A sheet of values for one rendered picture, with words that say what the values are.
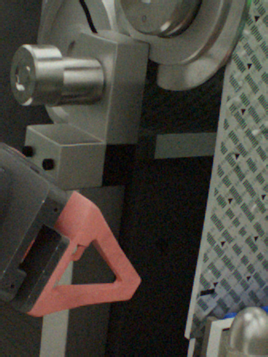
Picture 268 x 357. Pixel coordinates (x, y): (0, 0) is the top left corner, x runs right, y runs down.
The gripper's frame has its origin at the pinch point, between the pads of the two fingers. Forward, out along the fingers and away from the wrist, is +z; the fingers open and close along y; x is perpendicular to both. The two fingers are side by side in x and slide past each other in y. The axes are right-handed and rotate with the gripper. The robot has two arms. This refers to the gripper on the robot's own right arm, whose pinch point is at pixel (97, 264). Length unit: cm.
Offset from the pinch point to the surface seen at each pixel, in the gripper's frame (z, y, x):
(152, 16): -1.9, -5.4, 14.9
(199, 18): -0.7, -2.6, 16.0
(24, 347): 15.8, -22.2, -12.9
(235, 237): 8.8, 0.1, 5.4
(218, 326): 6.9, 4.6, 0.2
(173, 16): -2.0, -3.3, 15.3
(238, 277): 11.1, 0.1, 3.2
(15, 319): 17.3, -27.4, -12.2
